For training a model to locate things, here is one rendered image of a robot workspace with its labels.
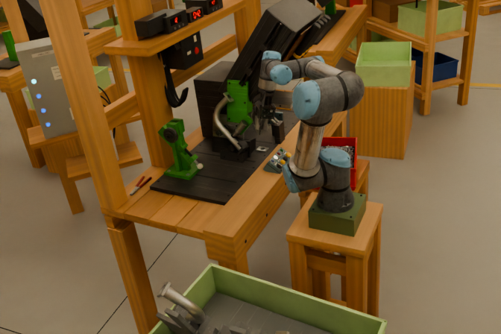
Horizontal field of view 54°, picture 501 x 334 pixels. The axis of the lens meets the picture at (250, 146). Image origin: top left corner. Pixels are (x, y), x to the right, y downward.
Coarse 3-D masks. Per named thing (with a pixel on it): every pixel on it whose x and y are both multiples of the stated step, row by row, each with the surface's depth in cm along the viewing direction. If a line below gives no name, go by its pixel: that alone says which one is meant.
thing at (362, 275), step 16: (304, 256) 199; (320, 256) 197; (336, 256) 196; (352, 256) 187; (368, 256) 203; (304, 272) 203; (320, 272) 232; (336, 272) 197; (352, 272) 191; (368, 272) 219; (304, 288) 207; (320, 288) 237; (352, 288) 195; (368, 288) 224; (352, 304) 199; (368, 304) 228
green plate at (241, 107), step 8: (232, 80) 237; (232, 88) 238; (240, 88) 236; (248, 88) 235; (232, 96) 239; (240, 96) 237; (248, 96) 239; (232, 104) 240; (240, 104) 238; (248, 104) 240; (232, 112) 241; (240, 112) 239; (248, 112) 241; (232, 120) 242; (240, 120) 240
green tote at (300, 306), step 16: (208, 272) 167; (224, 272) 166; (192, 288) 160; (208, 288) 169; (224, 288) 170; (240, 288) 166; (256, 288) 161; (272, 288) 157; (256, 304) 165; (272, 304) 161; (288, 304) 157; (304, 304) 153; (320, 304) 149; (336, 304) 147; (160, 320) 149; (304, 320) 157; (320, 320) 153; (336, 320) 149; (352, 320) 146; (368, 320) 142; (384, 320) 140
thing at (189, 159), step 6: (162, 132) 230; (168, 144) 231; (186, 144) 232; (180, 150) 230; (186, 150) 231; (180, 156) 231; (186, 156) 232; (192, 156) 231; (186, 162) 231; (192, 162) 231
